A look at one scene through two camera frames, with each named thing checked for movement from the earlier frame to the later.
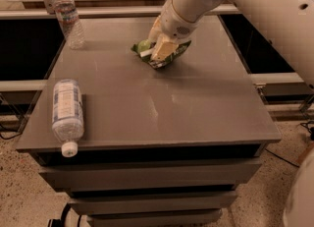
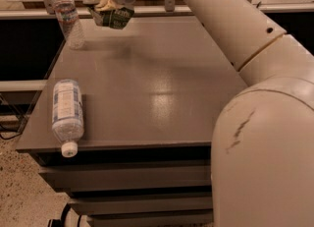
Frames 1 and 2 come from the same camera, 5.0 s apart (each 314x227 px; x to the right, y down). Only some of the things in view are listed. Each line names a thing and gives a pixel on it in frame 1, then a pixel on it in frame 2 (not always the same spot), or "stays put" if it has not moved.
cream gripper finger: x=163 y=49 to x=105 y=4
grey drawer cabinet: x=168 y=146 stays put
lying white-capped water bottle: x=68 y=115 stays put
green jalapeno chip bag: x=144 y=47 to x=117 y=19
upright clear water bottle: x=68 y=16 stays put
